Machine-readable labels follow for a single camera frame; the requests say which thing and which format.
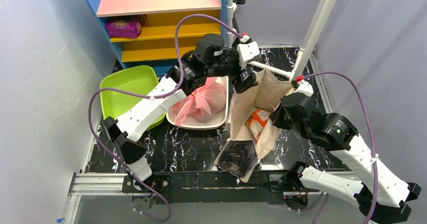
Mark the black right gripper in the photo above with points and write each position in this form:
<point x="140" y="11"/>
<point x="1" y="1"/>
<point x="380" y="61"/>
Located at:
<point x="278" y="120"/>

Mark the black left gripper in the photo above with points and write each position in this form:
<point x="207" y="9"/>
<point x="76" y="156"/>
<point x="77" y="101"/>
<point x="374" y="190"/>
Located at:
<point x="240" y="74"/>

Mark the orange Fox's candy bag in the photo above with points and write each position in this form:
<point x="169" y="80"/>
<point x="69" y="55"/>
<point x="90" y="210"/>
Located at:
<point x="257" y="121"/>

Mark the pink plastic grocery bag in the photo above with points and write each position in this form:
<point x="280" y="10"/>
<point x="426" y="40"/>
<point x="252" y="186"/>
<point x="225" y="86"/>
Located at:
<point x="203" y="103"/>

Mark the beige canvas tote bag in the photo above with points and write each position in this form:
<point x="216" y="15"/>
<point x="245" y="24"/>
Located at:
<point x="242" y="152"/>

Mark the purple snack bag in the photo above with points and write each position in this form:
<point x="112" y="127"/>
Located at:
<point x="125" y="26"/>

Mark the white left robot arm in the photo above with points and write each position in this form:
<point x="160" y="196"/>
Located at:
<point x="125" y="130"/>

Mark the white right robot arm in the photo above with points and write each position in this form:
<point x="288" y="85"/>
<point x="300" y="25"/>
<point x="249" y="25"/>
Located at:
<point x="379" y="195"/>

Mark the white rectangular tray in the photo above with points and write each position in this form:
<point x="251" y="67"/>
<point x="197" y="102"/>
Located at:
<point x="194" y="124"/>

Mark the white pvc pipe stand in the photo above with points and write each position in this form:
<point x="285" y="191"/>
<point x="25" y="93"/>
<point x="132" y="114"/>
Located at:
<point x="230" y="6"/>

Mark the colourful wooden shelf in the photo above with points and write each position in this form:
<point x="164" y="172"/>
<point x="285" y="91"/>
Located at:
<point x="165" y="19"/>

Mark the aluminium base frame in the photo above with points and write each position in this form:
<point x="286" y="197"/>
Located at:
<point x="199" y="192"/>

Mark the white camera pole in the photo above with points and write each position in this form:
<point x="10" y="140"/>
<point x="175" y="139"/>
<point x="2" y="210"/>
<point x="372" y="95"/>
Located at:
<point x="317" y="24"/>

